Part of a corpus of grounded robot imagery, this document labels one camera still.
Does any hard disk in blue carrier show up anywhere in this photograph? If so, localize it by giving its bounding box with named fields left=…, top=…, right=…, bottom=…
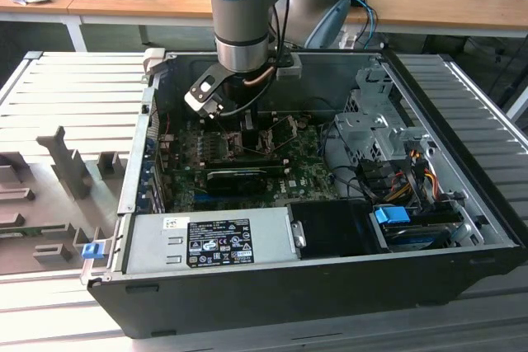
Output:
left=372, top=204, right=465, bottom=253

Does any beige plastic latch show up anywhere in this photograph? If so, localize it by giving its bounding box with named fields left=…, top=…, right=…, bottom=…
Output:
left=142, top=47, right=167, bottom=77

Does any blue case latch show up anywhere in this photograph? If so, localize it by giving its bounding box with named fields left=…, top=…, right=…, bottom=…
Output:
left=81, top=242, right=104, bottom=261

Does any blue cable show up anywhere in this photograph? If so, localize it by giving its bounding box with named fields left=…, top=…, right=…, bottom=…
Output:
left=350, top=0, right=379, bottom=48

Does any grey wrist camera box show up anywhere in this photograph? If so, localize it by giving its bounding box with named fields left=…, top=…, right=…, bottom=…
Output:
left=274, top=53, right=303, bottom=81

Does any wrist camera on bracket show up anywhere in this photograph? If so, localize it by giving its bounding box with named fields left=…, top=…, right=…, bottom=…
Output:
left=183, top=63, right=233, bottom=121

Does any coloured power wire bundle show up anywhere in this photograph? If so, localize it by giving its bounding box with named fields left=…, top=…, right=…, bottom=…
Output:
left=354, top=148, right=467, bottom=215

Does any open PC case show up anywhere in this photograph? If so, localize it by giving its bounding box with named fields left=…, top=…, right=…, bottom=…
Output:
left=80, top=49, right=528, bottom=339

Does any black camera cable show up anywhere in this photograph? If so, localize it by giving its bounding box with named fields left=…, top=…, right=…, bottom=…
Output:
left=214, top=79, right=273, bottom=118

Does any CPU socket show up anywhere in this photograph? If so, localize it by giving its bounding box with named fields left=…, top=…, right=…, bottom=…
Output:
left=220, top=127, right=276, bottom=160

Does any grey parts rack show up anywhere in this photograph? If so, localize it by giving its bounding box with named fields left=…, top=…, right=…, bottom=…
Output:
left=0, top=124, right=135, bottom=278

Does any metal drive cage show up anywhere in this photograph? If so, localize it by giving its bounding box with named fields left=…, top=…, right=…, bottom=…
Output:
left=332, top=66, right=441, bottom=171

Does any metal socket cover frame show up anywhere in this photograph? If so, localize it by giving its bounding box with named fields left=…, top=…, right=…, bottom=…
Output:
left=257, top=115, right=299, bottom=154

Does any silver power supply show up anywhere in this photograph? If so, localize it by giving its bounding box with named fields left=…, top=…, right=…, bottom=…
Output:
left=122, top=205, right=299, bottom=275

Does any green RAM stick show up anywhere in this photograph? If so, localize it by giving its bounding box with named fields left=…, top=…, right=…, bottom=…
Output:
left=0, top=226, right=68, bottom=240

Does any wire locking lever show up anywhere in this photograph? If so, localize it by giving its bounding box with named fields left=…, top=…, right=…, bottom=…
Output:
left=240, top=147, right=272, bottom=161

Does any black graphics card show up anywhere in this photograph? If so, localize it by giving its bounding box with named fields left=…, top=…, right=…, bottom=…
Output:
left=205, top=168, right=269, bottom=195

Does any green motherboard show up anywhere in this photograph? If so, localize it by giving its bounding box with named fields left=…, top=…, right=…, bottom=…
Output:
left=158, top=115, right=343, bottom=213

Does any copper coloured hose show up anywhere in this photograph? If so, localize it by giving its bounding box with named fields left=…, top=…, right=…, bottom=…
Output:
left=242, top=65, right=274, bottom=88

